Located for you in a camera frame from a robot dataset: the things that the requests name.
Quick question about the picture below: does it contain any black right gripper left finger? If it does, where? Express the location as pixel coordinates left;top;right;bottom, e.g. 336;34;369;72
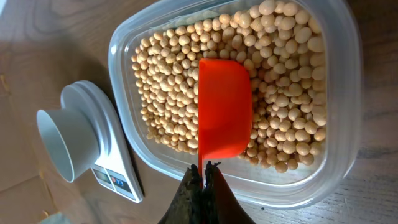
159;164;202;224

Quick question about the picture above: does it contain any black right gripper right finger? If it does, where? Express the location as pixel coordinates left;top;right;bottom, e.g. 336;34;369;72
203;161;255;224

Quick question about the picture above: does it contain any red plastic measuring scoop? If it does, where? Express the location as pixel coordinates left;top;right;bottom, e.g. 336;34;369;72
197;59;253;175

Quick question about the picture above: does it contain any white digital kitchen scale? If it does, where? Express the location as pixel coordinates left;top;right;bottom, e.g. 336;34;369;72
60;80;144;203

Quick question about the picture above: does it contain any grey round bowl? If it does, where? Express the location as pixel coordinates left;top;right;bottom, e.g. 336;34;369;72
36;109;100;183

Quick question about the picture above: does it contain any clear plastic container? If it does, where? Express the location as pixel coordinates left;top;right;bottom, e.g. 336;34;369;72
108;0;363;209

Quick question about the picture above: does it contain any brown cardboard panel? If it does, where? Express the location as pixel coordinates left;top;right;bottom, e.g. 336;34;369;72
1;49;81;223

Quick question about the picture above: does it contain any pile of soybeans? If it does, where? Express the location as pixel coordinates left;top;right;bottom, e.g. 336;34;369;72
131;1;326;173

